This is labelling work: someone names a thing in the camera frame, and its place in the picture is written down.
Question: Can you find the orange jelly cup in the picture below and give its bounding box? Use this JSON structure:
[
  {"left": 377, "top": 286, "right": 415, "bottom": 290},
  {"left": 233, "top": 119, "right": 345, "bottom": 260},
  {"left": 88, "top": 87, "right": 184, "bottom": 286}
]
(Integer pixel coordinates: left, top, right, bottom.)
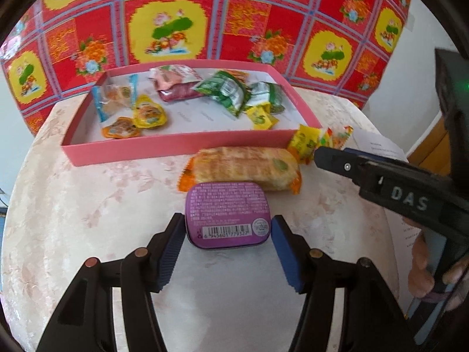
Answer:
[{"left": 101, "top": 116, "right": 143, "bottom": 140}]

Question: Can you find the white paper sheet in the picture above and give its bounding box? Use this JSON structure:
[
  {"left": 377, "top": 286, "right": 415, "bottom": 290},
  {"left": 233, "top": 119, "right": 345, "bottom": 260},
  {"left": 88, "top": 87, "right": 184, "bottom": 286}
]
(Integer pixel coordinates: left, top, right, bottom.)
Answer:
[{"left": 344, "top": 128, "right": 427, "bottom": 318}]

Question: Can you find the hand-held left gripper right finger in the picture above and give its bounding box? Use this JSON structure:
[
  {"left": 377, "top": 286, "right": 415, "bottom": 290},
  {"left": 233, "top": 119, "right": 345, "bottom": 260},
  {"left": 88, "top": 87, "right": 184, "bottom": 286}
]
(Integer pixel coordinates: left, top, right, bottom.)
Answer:
[{"left": 271, "top": 216, "right": 420, "bottom": 352}]

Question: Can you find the yellow snack packet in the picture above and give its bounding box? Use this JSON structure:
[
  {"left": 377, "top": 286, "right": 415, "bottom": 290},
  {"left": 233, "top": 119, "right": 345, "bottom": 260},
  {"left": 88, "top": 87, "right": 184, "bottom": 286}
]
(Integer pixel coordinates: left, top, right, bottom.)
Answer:
[{"left": 287, "top": 124, "right": 325, "bottom": 164}]

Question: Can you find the pink cardboard box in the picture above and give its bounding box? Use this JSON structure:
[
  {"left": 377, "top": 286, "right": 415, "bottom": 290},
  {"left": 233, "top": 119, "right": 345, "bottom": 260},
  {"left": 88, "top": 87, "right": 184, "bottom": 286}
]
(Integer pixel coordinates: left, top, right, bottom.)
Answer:
[{"left": 60, "top": 59, "right": 325, "bottom": 167}]

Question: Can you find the large green snack packet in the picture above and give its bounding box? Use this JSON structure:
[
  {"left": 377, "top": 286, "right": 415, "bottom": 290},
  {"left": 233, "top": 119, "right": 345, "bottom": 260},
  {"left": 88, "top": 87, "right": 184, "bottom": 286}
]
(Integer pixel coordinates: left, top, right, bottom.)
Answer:
[{"left": 191, "top": 70, "right": 252, "bottom": 118}]

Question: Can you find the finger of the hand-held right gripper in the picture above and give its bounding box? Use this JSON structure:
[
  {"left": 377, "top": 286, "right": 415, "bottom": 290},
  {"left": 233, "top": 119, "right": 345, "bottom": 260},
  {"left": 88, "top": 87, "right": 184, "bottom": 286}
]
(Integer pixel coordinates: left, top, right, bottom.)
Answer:
[
  {"left": 342, "top": 148, "right": 449, "bottom": 182},
  {"left": 314, "top": 147, "right": 369, "bottom": 188}
]

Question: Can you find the yellow jelly cup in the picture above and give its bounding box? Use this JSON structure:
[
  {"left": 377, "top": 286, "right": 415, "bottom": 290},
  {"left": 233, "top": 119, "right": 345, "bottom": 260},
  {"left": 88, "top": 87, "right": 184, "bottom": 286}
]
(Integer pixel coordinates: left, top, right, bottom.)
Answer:
[{"left": 132, "top": 94, "right": 170, "bottom": 129}]

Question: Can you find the small green snack packet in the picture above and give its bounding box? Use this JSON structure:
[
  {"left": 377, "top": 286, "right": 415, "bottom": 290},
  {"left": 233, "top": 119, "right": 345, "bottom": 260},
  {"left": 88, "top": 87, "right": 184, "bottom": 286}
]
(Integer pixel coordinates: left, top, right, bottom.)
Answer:
[{"left": 249, "top": 81, "right": 287, "bottom": 115}]

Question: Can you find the pink white jelly drink pouch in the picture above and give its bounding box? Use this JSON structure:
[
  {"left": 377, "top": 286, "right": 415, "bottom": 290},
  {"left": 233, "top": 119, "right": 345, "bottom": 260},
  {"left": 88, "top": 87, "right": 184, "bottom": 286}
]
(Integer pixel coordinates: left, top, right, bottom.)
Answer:
[{"left": 148, "top": 64, "right": 206, "bottom": 102}]

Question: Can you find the small yellow candy packet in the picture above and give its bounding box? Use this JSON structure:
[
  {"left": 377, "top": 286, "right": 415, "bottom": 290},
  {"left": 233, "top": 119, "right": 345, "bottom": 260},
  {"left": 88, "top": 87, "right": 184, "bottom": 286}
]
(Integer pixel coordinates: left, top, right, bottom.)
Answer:
[{"left": 245, "top": 104, "right": 278, "bottom": 131}]

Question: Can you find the person's right hand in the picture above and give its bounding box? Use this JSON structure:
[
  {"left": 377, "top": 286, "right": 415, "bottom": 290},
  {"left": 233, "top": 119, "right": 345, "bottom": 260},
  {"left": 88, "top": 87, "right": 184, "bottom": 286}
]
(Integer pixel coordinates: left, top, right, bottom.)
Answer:
[{"left": 407, "top": 229, "right": 469, "bottom": 310}]

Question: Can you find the red floral printed cloth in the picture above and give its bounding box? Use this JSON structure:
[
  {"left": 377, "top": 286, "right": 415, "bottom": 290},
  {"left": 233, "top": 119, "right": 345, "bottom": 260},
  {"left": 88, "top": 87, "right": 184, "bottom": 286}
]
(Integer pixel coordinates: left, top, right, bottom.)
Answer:
[{"left": 0, "top": 0, "right": 413, "bottom": 136}]

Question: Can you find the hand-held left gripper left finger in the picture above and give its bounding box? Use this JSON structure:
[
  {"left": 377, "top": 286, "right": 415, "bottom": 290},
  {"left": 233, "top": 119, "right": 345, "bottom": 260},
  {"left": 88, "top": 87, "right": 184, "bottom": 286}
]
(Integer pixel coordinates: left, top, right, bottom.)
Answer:
[{"left": 37, "top": 213, "right": 186, "bottom": 352}]

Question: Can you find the purple tin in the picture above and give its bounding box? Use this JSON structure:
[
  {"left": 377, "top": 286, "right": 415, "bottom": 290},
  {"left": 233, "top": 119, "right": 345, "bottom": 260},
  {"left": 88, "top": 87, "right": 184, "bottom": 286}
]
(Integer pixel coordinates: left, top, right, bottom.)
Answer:
[{"left": 185, "top": 181, "right": 272, "bottom": 250}]

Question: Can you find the orange rice cracker packet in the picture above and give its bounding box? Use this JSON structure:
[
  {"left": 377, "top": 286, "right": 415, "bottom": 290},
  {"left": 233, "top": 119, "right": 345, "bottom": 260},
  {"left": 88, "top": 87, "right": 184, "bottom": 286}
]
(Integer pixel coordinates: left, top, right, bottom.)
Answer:
[{"left": 178, "top": 147, "right": 303, "bottom": 194}]

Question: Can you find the clear packet with blue ends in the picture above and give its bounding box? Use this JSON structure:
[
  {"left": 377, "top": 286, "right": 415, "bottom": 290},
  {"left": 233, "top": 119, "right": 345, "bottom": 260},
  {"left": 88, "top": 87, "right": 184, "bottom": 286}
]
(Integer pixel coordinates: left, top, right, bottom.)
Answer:
[{"left": 91, "top": 74, "right": 139, "bottom": 121}]

